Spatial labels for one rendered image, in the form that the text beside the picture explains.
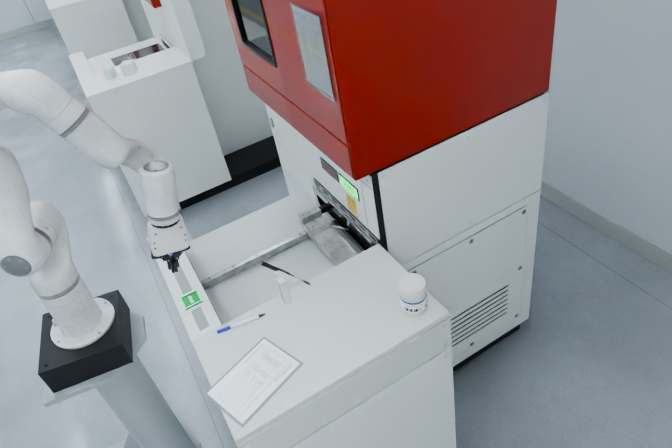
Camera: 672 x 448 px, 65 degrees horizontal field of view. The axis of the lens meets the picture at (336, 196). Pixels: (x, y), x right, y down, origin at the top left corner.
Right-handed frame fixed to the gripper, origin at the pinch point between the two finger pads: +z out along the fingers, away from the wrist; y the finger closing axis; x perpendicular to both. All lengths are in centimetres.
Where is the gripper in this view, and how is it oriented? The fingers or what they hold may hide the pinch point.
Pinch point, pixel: (173, 264)
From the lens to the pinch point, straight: 157.9
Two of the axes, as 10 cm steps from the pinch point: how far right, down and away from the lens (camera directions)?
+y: -8.7, 2.4, -4.3
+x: 4.9, 4.6, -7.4
